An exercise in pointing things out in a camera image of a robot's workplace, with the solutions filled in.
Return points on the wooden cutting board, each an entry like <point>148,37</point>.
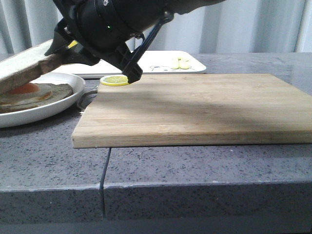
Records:
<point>216,109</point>

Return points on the lemon slice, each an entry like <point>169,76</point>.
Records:
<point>114,80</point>

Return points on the metal cutting board handle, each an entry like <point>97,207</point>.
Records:
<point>86,99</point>

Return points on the white round plate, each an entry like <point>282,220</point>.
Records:
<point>39,113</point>

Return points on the yellow plastic fork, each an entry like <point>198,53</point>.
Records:
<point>175,63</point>

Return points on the bottom bread slice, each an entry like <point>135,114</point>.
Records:
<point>59,92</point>

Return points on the yellow lemon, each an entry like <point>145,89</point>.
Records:
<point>72,44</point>

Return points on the white bread slice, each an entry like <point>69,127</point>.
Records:
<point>28,65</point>

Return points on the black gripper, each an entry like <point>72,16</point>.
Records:
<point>117,31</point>

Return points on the white bear tray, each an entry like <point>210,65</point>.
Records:
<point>151,62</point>

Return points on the grey curtain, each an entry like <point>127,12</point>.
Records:
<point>233,26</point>

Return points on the fried egg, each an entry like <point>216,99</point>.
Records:
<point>29,93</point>

